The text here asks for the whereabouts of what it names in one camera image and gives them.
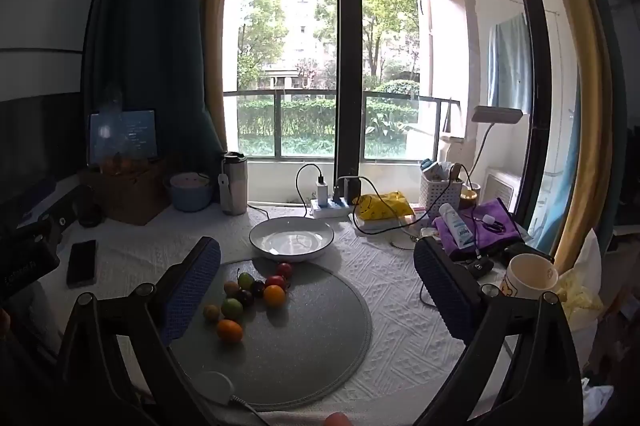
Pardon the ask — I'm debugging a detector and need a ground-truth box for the white mug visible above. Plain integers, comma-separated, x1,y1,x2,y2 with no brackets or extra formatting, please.
501,253,560,301

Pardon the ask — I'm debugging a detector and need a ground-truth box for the black charger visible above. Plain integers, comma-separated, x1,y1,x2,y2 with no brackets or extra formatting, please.
334,176,361,205

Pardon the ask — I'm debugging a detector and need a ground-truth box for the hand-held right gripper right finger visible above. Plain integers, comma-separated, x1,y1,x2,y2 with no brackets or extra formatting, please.
414,237,583,426

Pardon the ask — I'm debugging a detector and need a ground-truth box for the purple cloth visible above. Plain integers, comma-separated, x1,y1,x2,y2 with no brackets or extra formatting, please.
432,198,523,263

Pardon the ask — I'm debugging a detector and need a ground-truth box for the balcony railing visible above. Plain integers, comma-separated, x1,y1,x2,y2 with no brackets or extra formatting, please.
223,90,463,159

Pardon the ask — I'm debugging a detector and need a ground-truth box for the black monitor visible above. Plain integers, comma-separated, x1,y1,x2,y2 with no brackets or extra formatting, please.
0,93,83,207

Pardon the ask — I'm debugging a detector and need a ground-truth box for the steel tumbler with black lid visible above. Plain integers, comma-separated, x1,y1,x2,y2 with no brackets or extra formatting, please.
221,151,249,215

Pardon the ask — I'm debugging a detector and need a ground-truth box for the white plate with dark rim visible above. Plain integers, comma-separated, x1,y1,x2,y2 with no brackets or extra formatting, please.
249,216,335,263

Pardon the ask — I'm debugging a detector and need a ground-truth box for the narrow yellow curtain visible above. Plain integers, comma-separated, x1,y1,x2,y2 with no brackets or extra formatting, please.
200,0,241,157

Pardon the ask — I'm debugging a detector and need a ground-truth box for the black cylindrical speaker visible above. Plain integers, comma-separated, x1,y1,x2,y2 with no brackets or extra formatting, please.
75,186,103,228

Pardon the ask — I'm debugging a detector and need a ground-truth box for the dark window frame post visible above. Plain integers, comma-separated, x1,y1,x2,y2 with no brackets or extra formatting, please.
334,0,366,187

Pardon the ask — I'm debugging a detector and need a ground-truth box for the black cable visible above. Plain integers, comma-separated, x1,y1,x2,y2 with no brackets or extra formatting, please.
295,163,481,251

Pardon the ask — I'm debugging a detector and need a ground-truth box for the white tube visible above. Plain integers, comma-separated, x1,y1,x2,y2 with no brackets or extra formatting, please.
438,203,475,249

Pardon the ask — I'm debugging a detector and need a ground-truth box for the tablet screen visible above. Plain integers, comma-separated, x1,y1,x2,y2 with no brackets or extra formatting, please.
88,108,159,167

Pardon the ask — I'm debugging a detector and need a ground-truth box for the gold round tin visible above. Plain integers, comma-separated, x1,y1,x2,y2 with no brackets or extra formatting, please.
460,183,482,209

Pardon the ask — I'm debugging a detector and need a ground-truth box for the white ribbed appliance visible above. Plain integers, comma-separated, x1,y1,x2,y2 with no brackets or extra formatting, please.
482,168,523,211

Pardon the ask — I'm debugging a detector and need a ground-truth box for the white textured tablecloth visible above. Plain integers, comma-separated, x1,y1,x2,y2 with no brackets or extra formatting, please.
30,201,521,426

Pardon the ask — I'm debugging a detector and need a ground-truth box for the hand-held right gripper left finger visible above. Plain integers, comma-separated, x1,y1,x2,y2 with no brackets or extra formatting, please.
57,236,221,426

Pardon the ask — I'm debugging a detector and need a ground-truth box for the grey round placemat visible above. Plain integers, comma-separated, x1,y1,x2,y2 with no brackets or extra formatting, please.
167,258,373,412

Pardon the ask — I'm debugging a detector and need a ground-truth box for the black smartphone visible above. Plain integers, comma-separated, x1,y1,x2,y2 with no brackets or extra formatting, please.
66,239,98,289

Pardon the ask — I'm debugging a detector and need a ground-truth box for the white power strip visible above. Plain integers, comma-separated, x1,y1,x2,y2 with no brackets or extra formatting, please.
310,197,357,219

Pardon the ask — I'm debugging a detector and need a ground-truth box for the blue bowl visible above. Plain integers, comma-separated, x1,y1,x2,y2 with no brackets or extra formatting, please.
164,172,213,213

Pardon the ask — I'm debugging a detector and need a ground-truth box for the yellow cloth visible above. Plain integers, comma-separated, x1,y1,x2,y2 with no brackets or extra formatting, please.
352,191,416,221

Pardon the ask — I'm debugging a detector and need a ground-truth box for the black car key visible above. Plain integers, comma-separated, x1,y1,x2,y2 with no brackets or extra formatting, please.
467,256,496,277

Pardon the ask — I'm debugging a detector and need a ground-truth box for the wide yellow curtain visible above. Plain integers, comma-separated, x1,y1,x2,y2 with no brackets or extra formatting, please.
522,0,613,277

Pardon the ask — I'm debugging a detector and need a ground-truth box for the white desk lamp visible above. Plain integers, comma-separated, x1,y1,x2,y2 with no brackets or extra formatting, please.
465,106,524,187

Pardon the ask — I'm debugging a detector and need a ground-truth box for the brown cardboard box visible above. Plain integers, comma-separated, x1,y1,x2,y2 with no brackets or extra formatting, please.
77,158,173,227

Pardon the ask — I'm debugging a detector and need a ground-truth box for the white perforated basket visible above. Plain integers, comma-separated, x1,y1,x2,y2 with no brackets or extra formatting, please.
419,160,466,219

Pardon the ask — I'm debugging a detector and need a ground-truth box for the teal curtain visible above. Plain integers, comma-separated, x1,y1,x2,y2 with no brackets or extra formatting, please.
82,0,226,157

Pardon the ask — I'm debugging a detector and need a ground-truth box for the pale crumpled plastic bag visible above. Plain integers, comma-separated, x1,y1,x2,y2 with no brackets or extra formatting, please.
555,228,606,327

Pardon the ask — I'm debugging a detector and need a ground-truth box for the light blue hanging garment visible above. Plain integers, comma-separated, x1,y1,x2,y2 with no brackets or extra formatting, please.
487,12,532,127

